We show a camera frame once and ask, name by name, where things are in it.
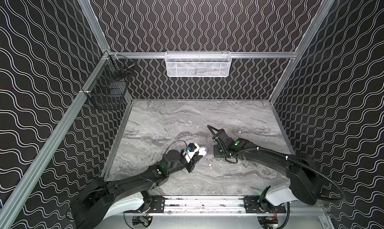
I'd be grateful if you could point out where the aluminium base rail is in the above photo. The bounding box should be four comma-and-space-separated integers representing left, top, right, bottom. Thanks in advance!
80, 194, 331, 218

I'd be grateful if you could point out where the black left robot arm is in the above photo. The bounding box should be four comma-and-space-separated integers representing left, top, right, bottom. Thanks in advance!
70, 144, 207, 229

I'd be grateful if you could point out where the white wire mesh basket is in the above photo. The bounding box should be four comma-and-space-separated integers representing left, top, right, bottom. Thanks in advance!
165, 51, 232, 77

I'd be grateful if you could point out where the black corrugated cable conduit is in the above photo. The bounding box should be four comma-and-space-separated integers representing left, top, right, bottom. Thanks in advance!
224, 147, 346, 203

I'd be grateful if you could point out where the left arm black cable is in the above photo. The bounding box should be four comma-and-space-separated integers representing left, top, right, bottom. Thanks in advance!
163, 139, 188, 156

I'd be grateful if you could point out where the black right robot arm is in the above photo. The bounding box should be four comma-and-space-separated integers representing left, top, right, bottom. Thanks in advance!
207, 126, 346, 212

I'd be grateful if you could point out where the purple earbud charging case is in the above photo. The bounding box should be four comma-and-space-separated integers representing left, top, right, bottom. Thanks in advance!
198, 147, 207, 157

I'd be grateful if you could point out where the black wire basket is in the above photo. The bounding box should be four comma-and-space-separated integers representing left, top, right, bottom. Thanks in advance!
86, 55, 136, 111

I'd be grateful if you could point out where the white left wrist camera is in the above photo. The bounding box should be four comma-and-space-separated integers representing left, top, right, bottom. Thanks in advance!
182, 143, 200, 163

